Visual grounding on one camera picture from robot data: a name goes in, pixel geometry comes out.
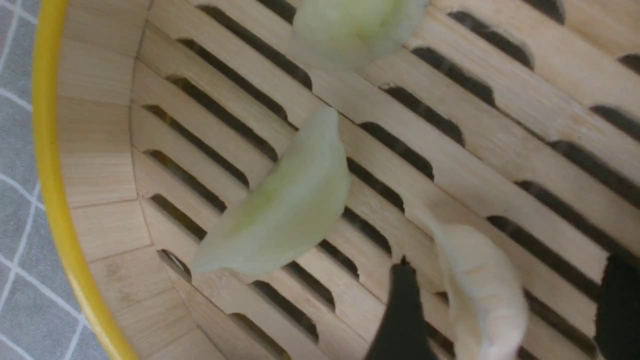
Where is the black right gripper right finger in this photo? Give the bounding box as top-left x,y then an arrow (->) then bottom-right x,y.
594,254 -> 640,360

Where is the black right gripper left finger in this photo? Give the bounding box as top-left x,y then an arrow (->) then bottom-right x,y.
365,256 -> 438,360

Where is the beige dumpling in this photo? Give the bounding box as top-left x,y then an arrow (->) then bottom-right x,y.
407,205 -> 530,360

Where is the pale green dumpling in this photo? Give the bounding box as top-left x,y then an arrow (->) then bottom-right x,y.
190,105 -> 352,277

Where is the pale yellow-green dumpling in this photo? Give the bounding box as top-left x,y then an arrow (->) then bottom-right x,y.
288,0 -> 430,71

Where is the bamboo steamer tray yellow rim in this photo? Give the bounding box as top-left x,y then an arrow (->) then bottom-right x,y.
33,0 -> 639,360

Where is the grey checked tablecloth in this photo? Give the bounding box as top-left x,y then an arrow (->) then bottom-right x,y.
0,0 -> 108,360

